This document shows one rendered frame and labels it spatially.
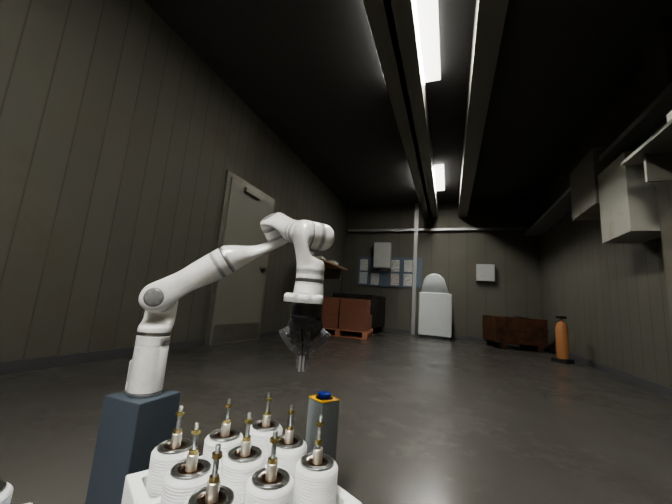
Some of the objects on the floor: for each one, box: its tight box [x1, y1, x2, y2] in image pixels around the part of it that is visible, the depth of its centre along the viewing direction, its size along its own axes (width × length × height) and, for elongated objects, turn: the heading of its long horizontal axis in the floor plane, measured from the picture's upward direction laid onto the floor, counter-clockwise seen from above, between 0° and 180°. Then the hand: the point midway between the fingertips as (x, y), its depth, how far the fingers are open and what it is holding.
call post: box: [305, 397, 340, 462], centre depth 93 cm, size 7×7×31 cm
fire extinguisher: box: [551, 316, 575, 364], centre depth 445 cm, size 29×28×65 cm
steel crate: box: [333, 293, 386, 334], centre depth 710 cm, size 98×123×82 cm
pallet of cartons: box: [318, 297, 373, 340], centre depth 599 cm, size 82×115×70 cm
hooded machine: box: [418, 274, 453, 341], centre depth 686 cm, size 71×60×139 cm
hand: (302, 363), depth 73 cm, fingers closed
